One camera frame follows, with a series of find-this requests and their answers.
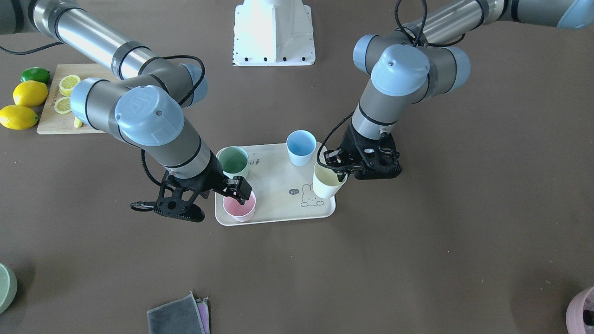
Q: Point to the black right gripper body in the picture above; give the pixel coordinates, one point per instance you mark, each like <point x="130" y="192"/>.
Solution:
<point x="212" y="178"/>

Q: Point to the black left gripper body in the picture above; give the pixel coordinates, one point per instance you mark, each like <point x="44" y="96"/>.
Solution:
<point x="349" y="144"/>

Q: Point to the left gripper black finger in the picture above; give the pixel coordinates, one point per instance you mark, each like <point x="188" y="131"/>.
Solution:
<point x="341" y="173"/>

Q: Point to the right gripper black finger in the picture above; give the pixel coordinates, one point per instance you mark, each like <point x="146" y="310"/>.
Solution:
<point x="238" y="188"/>

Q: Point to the cream plastic cup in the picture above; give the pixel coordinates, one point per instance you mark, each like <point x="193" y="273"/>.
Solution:
<point x="325" y="183"/>

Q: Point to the pink plastic cup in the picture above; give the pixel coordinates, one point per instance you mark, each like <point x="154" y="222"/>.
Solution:
<point x="239" y="212"/>

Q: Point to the green plastic cup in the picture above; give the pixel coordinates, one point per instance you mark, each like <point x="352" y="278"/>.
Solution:
<point x="234" y="162"/>

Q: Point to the blue plastic cup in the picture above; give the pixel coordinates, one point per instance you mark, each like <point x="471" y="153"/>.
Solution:
<point x="301" y="145"/>

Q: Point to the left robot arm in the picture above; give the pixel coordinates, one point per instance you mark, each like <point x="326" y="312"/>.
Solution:
<point x="418" y="61"/>

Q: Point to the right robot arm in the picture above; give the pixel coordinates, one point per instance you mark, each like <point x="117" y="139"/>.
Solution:
<point x="144" y="108"/>

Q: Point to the cream rabbit serving tray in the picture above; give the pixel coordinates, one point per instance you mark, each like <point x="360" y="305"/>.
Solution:
<point x="283" y="191"/>

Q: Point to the purple folded cloth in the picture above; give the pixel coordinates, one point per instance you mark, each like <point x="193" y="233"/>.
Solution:
<point x="203" y="308"/>

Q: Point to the grey folded cloth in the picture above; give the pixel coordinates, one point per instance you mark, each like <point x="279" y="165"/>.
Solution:
<point x="178" y="317"/>

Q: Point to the wooden cutting board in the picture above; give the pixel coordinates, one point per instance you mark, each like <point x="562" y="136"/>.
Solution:
<point x="53" y="123"/>

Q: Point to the lower lemon slice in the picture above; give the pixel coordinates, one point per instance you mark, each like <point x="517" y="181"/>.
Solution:
<point x="63" y="105"/>

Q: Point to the lemon slice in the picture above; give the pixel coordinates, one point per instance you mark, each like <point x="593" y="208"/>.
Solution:
<point x="67" y="84"/>
<point x="63" y="105"/>

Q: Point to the upper lemon slice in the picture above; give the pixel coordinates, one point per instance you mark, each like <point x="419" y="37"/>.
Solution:
<point x="67" y="84"/>

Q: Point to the whole lemon upper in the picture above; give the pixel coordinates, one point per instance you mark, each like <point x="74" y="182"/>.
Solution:
<point x="30" y="94"/>

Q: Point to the whole lemon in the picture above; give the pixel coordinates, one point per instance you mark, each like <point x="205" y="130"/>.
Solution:
<point x="18" y="117"/>
<point x="30" y="94"/>

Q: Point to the whole lemon lower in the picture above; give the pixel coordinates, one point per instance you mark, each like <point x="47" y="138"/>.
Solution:
<point x="18" y="117"/>

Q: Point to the green plastic bowl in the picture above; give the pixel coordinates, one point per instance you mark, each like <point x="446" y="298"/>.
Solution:
<point x="8" y="287"/>

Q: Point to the green lime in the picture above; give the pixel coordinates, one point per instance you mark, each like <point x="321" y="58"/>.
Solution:
<point x="37" y="74"/>

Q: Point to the pink bucket with ice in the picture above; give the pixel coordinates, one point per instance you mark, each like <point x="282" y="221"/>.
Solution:
<point x="579" y="315"/>

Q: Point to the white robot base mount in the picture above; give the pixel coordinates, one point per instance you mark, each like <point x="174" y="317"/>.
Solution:
<point x="273" y="33"/>

